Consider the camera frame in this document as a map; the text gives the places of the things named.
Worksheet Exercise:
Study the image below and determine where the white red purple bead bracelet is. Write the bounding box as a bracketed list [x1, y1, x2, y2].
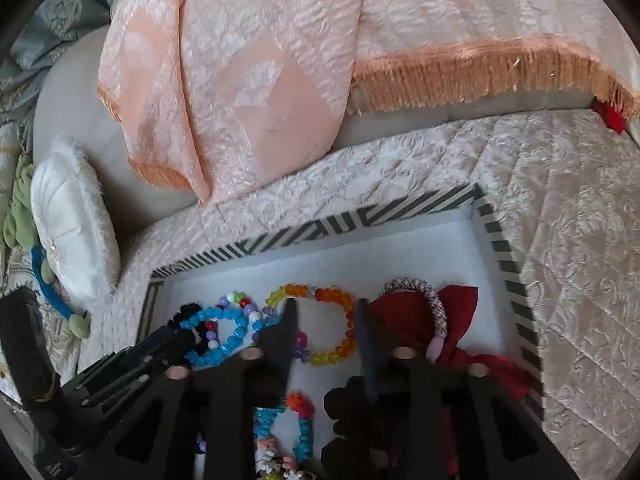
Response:
[205, 290, 278, 351]

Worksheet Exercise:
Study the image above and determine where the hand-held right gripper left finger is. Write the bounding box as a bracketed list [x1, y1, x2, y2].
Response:
[87, 299, 301, 480]

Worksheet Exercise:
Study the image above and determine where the rainbow bead bracelet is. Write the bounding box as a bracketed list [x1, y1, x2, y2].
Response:
[265, 284, 361, 367]

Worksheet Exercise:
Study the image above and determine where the pale blue floral cloth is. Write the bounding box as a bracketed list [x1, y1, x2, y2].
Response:
[10, 0, 146, 126]

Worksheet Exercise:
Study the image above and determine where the white fluffy pillow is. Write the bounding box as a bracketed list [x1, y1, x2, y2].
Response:
[30, 137, 122, 306]

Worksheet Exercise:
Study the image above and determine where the blue ring toy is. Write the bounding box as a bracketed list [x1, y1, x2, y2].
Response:
[31, 245, 91, 338]

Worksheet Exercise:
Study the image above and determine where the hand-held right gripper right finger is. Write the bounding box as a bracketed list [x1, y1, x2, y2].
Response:
[356, 299, 576, 480]

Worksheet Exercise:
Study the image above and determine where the blue and orange bead bracelet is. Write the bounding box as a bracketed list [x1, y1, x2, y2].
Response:
[252, 392, 316, 466]

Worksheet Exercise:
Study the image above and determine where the quilted beige sofa cover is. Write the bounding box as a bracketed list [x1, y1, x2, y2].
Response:
[75, 107, 640, 461]

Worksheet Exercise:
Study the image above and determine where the peach fringed blanket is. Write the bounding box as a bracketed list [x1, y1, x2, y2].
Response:
[96, 0, 633, 206]

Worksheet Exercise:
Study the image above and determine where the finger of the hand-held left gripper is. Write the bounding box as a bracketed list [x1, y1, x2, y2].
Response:
[65, 327, 197, 391]
[80, 374, 151, 411]

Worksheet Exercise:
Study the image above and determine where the pink white braided hair tie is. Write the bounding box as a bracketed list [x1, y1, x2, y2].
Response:
[377, 277, 447, 361]

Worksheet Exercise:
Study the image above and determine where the striped rim white tray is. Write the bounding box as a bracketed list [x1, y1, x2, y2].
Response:
[135, 183, 546, 480]

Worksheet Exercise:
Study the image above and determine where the green plush toy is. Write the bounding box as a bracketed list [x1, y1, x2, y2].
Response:
[2, 152, 38, 248]

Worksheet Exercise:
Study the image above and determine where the beige sofa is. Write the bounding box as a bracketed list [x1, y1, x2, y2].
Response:
[32, 25, 601, 241]

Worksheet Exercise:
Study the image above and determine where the black scrunchie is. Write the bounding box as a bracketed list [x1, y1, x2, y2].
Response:
[320, 375, 396, 480]

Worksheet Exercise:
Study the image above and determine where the black hair tie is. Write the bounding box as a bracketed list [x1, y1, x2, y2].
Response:
[167, 302, 211, 351]

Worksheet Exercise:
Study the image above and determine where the small red object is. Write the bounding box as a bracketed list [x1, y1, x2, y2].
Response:
[592, 100, 628, 135]

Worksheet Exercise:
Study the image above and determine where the red fabric hair bow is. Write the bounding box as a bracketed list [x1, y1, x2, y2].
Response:
[370, 285, 533, 403]

